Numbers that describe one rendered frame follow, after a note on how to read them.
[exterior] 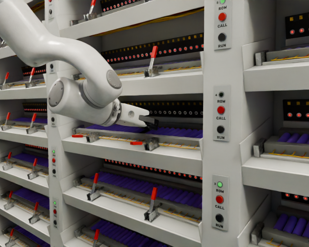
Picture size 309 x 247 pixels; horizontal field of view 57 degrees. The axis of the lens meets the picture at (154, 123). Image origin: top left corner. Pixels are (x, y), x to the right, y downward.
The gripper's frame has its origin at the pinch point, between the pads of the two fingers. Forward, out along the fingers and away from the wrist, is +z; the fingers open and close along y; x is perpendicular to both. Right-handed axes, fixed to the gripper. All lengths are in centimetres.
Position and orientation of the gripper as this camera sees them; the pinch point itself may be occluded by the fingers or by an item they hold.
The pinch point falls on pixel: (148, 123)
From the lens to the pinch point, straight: 86.5
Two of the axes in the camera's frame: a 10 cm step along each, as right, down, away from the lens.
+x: -1.7, 9.8, -1.3
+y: -7.6, -0.4, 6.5
